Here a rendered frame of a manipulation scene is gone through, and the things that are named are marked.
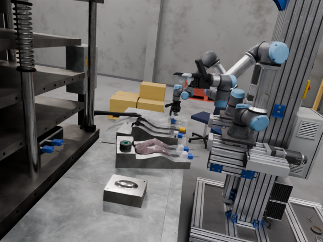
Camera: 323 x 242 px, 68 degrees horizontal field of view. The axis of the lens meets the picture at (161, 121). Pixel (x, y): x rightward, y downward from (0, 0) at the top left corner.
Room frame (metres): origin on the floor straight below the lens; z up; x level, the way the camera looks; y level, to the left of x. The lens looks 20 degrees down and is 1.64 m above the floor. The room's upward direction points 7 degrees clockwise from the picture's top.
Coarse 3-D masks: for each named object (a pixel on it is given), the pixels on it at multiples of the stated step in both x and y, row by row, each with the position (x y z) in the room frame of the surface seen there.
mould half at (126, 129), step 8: (120, 128) 1.86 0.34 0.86; (128, 128) 1.88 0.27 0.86; (136, 128) 1.76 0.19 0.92; (144, 128) 1.79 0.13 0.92; (152, 128) 1.88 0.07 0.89; (176, 128) 1.95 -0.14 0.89; (136, 136) 1.76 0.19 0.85; (144, 136) 1.76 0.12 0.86; (152, 136) 1.75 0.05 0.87; (160, 136) 1.74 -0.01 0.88; (168, 136) 1.75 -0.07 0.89; (176, 136) 1.77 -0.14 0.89; (168, 144) 1.74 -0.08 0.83; (176, 144) 1.73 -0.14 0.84
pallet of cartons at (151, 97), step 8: (144, 88) 4.69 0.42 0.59; (152, 88) 4.68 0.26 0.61; (160, 88) 4.67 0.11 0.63; (112, 96) 4.51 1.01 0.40; (120, 96) 4.59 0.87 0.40; (128, 96) 4.67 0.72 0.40; (136, 96) 4.75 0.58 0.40; (144, 96) 4.69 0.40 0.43; (152, 96) 4.68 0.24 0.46; (160, 96) 4.67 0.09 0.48; (112, 104) 4.31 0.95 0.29; (120, 104) 4.32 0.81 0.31; (128, 104) 4.33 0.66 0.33; (136, 104) 4.34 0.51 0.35; (144, 104) 4.33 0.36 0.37; (152, 104) 4.33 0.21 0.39; (160, 104) 4.37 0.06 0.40
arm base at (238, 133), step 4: (232, 124) 1.58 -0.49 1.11; (236, 124) 1.55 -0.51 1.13; (232, 128) 1.56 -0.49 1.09; (236, 128) 1.54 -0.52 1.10; (240, 128) 1.53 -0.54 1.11; (244, 128) 1.54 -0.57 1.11; (248, 128) 1.57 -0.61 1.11; (228, 132) 1.58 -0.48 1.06; (232, 132) 1.56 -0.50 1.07; (236, 132) 1.53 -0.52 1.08; (240, 132) 1.53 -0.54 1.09; (244, 132) 1.53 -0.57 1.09; (248, 132) 1.56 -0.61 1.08; (232, 136) 1.54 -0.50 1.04; (236, 136) 1.52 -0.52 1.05; (240, 136) 1.52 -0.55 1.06; (244, 136) 1.52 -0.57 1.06; (248, 136) 1.55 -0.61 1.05
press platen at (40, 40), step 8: (0, 32) 1.46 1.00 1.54; (8, 32) 1.54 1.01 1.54; (16, 32) 1.64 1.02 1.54; (0, 40) 1.09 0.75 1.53; (8, 40) 1.13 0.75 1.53; (16, 40) 1.19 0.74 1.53; (32, 40) 1.31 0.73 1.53; (40, 40) 1.38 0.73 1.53; (48, 40) 1.45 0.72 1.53; (56, 40) 1.54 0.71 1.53; (64, 40) 1.64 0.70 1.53; (72, 40) 1.74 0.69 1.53; (80, 40) 1.87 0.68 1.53; (0, 48) 1.08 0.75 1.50; (8, 48) 1.13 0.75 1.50
